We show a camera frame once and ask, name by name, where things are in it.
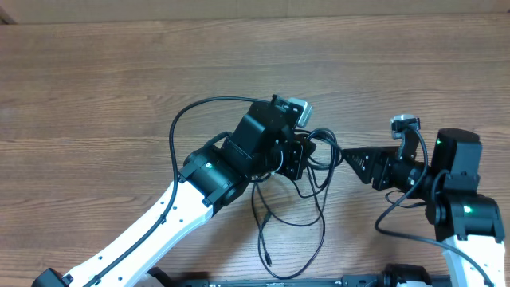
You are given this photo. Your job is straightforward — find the black cable bundle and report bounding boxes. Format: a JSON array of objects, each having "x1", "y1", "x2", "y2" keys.
[{"x1": 250, "y1": 127, "x2": 344, "y2": 280}]

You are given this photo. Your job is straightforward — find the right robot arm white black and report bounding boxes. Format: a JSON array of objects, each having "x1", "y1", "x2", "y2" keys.
[{"x1": 342, "y1": 127, "x2": 506, "y2": 286}]

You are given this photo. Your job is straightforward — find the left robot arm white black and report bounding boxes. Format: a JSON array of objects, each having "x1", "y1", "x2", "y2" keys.
[{"x1": 33, "y1": 96, "x2": 315, "y2": 286}]

